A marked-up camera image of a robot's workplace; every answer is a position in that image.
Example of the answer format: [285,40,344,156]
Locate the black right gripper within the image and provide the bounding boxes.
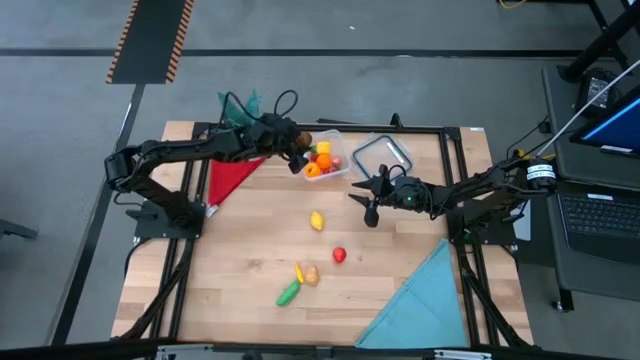
[347,163,432,229]

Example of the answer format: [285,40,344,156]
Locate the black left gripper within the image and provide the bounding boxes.
[247,113,311,175]

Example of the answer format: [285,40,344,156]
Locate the green toy cucumber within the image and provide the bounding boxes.
[275,278,303,307]

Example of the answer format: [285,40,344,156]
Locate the clear tupperware lid blue rim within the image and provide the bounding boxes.
[351,133,415,182]

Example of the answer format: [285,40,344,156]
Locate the clear plastic tupperware container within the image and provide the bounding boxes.
[299,128,351,183]

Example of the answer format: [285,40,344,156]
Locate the green plant in white pot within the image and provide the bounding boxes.
[216,89,264,130]

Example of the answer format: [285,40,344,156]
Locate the red cloth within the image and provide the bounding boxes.
[206,156,268,218]

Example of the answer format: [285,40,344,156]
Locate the teal cloth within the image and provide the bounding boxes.
[355,238,471,350]

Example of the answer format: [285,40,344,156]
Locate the blue and white box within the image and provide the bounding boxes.
[497,199,533,243]

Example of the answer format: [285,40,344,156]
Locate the black hazard-striped floor mat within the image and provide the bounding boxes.
[105,0,195,85]

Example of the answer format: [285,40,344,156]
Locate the laptop computer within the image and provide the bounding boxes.
[542,64,640,304]

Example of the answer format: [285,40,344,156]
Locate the black laptop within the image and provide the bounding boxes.
[542,178,640,304]

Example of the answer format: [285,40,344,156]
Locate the black power brick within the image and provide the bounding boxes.
[574,69,620,117]

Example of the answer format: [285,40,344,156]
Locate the monitor with blue screen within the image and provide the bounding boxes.
[569,84,640,160]

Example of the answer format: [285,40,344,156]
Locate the black stand pole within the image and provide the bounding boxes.
[557,0,640,84]

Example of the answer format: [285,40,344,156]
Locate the grey furniture leg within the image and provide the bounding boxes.
[0,218,39,242]

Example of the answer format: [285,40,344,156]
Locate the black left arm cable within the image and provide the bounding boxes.
[218,88,300,132]

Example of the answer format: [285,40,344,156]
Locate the silver metal bracket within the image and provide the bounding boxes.
[433,348,494,360]
[154,343,214,360]

